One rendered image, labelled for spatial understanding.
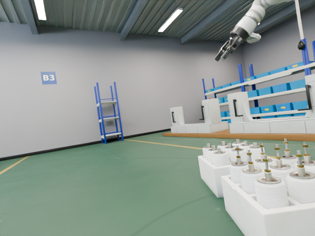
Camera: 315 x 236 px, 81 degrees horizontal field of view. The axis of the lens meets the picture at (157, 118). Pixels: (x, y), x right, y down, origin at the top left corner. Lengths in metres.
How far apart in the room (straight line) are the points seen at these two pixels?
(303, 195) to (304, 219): 0.08
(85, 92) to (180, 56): 4.33
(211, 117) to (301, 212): 3.38
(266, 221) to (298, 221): 0.10
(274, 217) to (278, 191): 0.08
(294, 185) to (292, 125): 2.23
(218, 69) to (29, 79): 7.78
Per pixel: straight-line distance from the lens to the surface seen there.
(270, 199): 0.77
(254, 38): 0.94
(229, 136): 3.54
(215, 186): 1.23
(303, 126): 2.96
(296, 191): 0.83
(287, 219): 0.77
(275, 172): 0.90
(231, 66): 10.54
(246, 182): 0.87
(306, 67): 5.78
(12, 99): 6.78
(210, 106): 4.05
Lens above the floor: 0.52
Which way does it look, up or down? 1 degrees up
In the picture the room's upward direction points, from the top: 8 degrees counter-clockwise
